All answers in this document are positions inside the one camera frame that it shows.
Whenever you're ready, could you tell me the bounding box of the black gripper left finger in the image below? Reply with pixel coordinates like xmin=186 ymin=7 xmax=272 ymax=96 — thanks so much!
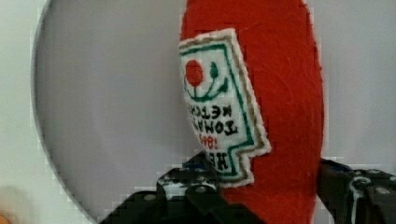
xmin=99 ymin=152 xmax=265 ymax=224

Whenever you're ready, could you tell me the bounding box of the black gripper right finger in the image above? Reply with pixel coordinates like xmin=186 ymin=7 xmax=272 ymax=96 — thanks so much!
xmin=317 ymin=159 xmax=396 ymax=224

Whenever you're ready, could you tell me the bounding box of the red felt ketchup bottle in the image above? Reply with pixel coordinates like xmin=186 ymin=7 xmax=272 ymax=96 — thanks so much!
xmin=180 ymin=0 xmax=324 ymax=224

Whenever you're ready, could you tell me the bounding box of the grey round plate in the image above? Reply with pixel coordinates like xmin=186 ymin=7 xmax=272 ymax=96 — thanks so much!
xmin=32 ymin=0 xmax=396 ymax=223

